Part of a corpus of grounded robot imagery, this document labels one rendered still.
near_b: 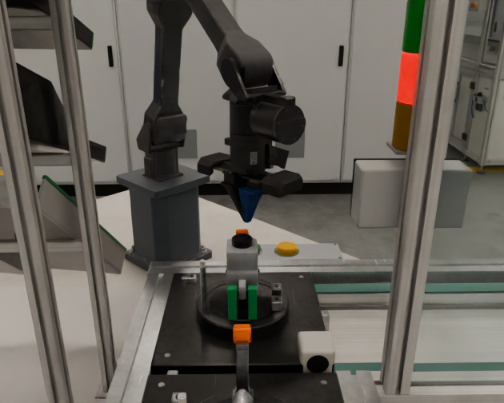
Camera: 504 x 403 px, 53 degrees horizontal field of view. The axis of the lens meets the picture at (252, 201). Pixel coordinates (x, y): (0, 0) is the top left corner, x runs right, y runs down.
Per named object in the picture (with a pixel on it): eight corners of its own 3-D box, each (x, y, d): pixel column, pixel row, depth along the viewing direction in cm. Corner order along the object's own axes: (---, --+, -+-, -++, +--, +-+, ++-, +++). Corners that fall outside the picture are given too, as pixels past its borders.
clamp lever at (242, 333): (234, 389, 57) (233, 323, 57) (251, 389, 57) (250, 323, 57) (233, 402, 54) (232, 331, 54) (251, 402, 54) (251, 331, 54)
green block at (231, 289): (228, 315, 72) (228, 285, 70) (237, 315, 72) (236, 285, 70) (228, 320, 71) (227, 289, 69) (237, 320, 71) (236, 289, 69)
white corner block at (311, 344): (296, 353, 70) (297, 329, 69) (328, 353, 70) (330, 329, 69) (299, 377, 66) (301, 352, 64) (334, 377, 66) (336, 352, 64)
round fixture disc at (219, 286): (200, 287, 83) (199, 277, 82) (285, 286, 83) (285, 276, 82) (192, 341, 70) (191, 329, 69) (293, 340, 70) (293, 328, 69)
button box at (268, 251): (233, 269, 102) (232, 242, 100) (335, 269, 102) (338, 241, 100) (232, 288, 95) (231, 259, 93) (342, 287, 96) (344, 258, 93)
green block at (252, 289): (248, 315, 72) (248, 285, 70) (256, 314, 72) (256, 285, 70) (248, 320, 71) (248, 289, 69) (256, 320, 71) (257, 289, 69)
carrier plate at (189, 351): (174, 282, 88) (173, 271, 87) (310, 281, 88) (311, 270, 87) (150, 378, 66) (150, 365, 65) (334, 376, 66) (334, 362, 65)
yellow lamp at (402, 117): (386, 141, 57) (390, 97, 55) (430, 141, 57) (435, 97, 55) (398, 153, 52) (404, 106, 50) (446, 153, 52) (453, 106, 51)
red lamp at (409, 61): (390, 97, 55) (395, 50, 53) (435, 96, 55) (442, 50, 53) (404, 105, 50) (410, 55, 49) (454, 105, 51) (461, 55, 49)
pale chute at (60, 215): (47, 268, 85) (54, 243, 87) (121, 274, 83) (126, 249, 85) (-66, 203, 59) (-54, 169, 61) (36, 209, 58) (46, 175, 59)
